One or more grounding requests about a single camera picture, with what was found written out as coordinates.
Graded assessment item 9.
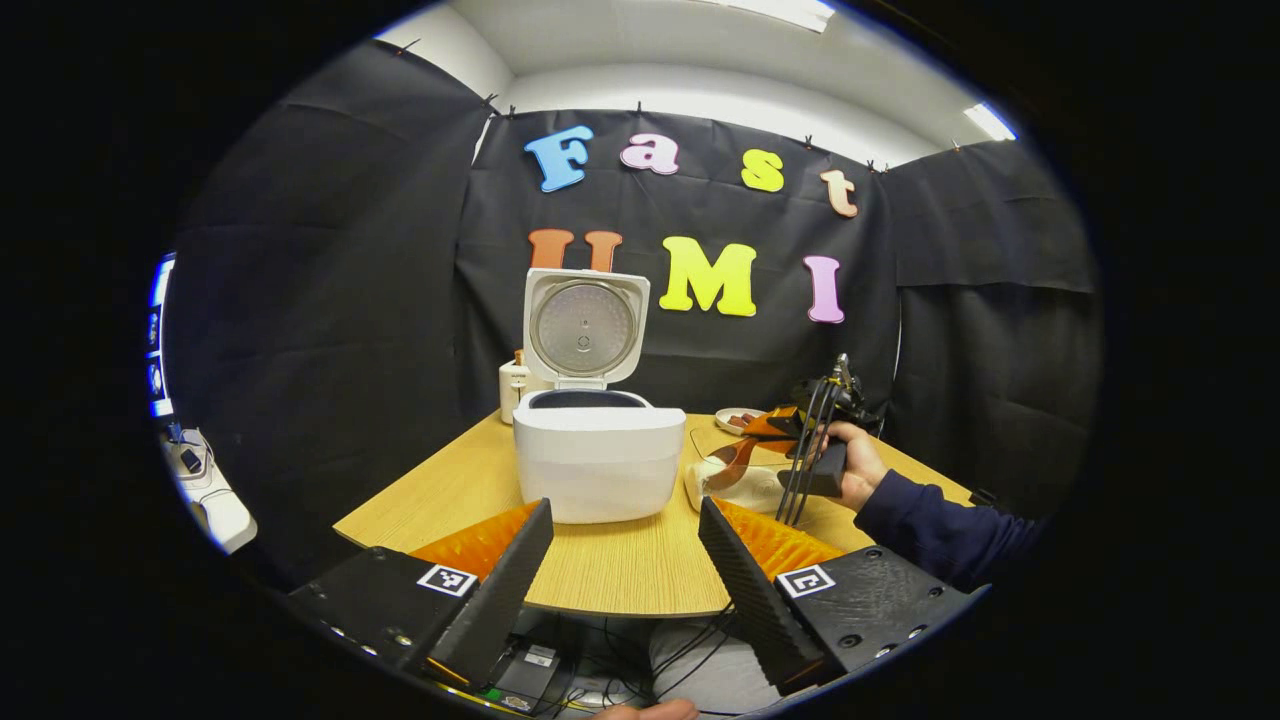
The brown wooden spoon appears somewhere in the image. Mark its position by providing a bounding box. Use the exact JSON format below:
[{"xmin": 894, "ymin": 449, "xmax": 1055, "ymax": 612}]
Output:
[{"xmin": 705, "ymin": 437, "xmax": 791, "ymax": 491}]

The white side table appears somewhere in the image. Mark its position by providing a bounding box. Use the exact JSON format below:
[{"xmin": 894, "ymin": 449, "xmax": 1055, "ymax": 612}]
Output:
[{"xmin": 160, "ymin": 428, "xmax": 259, "ymax": 555}]

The clear box of rice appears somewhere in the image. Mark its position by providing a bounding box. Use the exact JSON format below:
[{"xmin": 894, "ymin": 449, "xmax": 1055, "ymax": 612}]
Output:
[{"xmin": 683, "ymin": 455, "xmax": 801, "ymax": 514}]

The white toaster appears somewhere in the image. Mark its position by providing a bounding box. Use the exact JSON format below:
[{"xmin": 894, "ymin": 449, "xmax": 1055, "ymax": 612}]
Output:
[{"xmin": 498, "ymin": 360, "xmax": 546, "ymax": 426}]

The computer monitor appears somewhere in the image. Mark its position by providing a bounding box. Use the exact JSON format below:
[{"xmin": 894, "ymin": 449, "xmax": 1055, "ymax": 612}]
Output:
[{"xmin": 145, "ymin": 250, "xmax": 179, "ymax": 419}]

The black backdrop cloth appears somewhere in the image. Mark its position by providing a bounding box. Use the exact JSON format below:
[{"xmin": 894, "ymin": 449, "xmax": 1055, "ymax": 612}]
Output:
[{"xmin": 165, "ymin": 40, "xmax": 1106, "ymax": 591}]

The white rice cooker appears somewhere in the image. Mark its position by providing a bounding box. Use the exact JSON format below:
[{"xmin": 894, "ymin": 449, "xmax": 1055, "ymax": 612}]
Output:
[{"xmin": 512, "ymin": 267, "xmax": 688, "ymax": 525}]

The small ceiling light panel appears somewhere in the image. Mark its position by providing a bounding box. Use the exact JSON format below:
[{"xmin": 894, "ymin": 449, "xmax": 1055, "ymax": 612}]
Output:
[{"xmin": 962, "ymin": 102, "xmax": 1019, "ymax": 143}]

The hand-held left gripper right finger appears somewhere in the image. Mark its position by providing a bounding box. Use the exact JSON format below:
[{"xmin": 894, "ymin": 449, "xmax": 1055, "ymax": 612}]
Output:
[{"xmin": 697, "ymin": 496, "xmax": 976, "ymax": 698}]

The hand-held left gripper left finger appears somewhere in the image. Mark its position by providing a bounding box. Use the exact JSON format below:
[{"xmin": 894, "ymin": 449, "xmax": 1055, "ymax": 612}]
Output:
[{"xmin": 285, "ymin": 498, "xmax": 555, "ymax": 691}]

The large ceiling light panel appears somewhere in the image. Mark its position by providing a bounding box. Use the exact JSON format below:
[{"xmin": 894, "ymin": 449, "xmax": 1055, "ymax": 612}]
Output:
[{"xmin": 700, "ymin": 0, "xmax": 837, "ymax": 33}]

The black power box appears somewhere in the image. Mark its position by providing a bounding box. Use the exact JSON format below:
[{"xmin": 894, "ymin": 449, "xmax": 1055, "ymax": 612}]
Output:
[{"xmin": 495, "ymin": 645, "xmax": 561, "ymax": 711}]

